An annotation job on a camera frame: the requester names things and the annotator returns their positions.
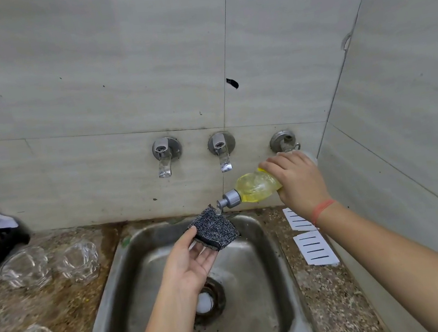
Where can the dark speckled sponge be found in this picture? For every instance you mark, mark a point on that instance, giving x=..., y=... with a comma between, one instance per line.
x=215, y=227

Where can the person's left hand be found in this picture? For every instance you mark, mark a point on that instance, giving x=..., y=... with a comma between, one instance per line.
x=186, y=264

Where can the chrome wall tap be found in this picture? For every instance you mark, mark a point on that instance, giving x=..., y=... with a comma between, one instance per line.
x=221, y=145
x=164, y=149

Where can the grey wall valve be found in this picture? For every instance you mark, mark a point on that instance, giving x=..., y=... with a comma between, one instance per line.
x=282, y=140

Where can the metal sink drain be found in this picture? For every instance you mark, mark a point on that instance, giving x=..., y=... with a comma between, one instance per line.
x=210, y=307

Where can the orange wrist thread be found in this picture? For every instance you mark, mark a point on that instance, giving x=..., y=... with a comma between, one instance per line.
x=322, y=210

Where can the stainless steel sink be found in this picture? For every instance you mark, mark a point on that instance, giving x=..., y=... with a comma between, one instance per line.
x=254, y=272

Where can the person's right hand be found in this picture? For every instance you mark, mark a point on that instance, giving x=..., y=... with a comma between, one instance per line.
x=302, y=180

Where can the person's right forearm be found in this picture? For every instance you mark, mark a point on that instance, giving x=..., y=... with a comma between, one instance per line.
x=399, y=264

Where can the yellow dish soap bottle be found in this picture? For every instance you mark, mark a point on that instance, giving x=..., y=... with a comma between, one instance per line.
x=252, y=187

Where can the black tape piece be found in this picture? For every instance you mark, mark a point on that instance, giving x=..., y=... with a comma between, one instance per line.
x=232, y=83

